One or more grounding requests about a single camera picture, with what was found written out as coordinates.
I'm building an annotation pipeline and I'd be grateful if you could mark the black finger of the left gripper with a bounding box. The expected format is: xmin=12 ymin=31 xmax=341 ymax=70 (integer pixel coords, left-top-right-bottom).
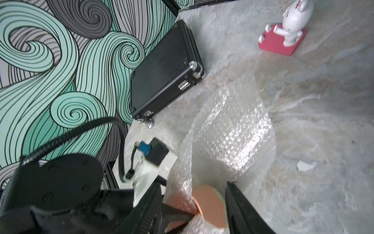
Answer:
xmin=161 ymin=204 xmax=194 ymax=234

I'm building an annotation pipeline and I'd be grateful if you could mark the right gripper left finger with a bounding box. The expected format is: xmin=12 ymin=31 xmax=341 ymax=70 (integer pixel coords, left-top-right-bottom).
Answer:
xmin=116 ymin=183 xmax=162 ymax=234

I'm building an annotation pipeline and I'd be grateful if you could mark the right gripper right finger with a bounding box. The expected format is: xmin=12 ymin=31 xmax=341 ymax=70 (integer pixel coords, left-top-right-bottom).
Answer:
xmin=225 ymin=182 xmax=275 ymax=234

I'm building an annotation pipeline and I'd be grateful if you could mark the clear bubble wrap sheet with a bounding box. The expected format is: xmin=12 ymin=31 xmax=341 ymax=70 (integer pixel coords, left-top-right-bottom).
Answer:
xmin=166 ymin=80 xmax=276 ymax=234

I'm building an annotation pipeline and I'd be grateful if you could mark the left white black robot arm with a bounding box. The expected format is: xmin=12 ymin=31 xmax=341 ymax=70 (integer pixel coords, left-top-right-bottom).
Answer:
xmin=1 ymin=117 xmax=193 ymax=234

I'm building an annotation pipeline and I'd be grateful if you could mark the black hard case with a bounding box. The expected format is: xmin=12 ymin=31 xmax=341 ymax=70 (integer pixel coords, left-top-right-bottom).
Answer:
xmin=130 ymin=20 xmax=206 ymax=122

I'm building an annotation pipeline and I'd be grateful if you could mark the white bunny on pink base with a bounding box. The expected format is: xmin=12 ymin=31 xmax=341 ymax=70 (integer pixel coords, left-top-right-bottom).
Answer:
xmin=258 ymin=0 xmax=314 ymax=56

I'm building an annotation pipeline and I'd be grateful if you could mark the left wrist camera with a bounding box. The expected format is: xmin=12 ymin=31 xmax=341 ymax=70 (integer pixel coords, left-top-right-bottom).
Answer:
xmin=132 ymin=138 xmax=178 ymax=206

